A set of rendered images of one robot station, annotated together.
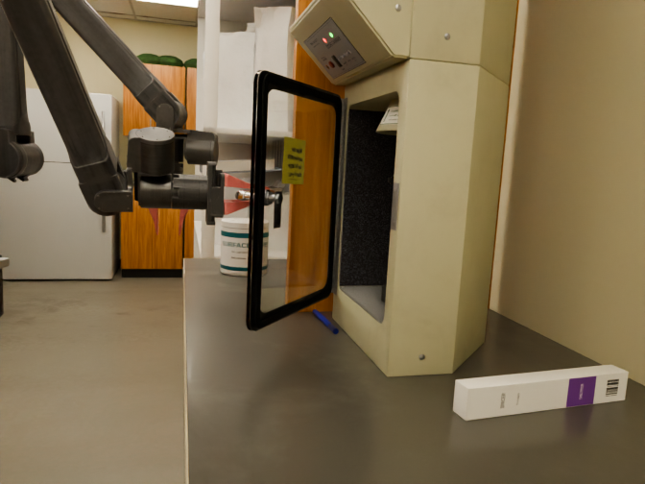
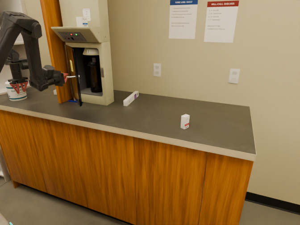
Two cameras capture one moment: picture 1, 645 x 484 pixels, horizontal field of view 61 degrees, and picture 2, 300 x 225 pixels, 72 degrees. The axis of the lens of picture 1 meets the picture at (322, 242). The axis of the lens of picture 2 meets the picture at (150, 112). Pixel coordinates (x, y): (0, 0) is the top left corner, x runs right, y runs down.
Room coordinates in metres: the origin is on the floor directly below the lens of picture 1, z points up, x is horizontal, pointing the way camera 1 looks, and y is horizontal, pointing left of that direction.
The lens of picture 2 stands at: (-0.36, 0.91, 1.52)
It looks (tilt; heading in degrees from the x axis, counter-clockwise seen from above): 23 degrees down; 306
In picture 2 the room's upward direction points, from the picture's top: straight up
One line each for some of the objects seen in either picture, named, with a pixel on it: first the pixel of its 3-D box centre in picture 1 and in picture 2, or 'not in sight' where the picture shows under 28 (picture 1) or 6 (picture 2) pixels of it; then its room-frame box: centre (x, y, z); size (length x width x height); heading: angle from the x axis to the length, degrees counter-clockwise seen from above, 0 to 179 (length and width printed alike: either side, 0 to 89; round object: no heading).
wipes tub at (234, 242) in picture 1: (244, 246); (16, 90); (1.53, 0.22, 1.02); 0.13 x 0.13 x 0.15
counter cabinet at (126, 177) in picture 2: not in sight; (116, 154); (0.80, -0.18, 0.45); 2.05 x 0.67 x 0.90; 15
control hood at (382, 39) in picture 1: (341, 39); (76, 34); (0.94, -0.01, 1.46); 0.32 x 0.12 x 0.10; 15
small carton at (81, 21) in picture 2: not in sight; (81, 22); (0.88, -0.03, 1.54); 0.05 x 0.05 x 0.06; 11
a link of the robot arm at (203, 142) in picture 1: (189, 135); (19, 60); (1.16, 0.29, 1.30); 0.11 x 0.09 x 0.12; 91
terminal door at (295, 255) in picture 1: (298, 201); (72, 74); (0.96, 0.04, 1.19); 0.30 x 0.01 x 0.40; 155
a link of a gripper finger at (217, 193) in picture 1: (238, 195); (63, 77); (0.92, 0.14, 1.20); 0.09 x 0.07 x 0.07; 105
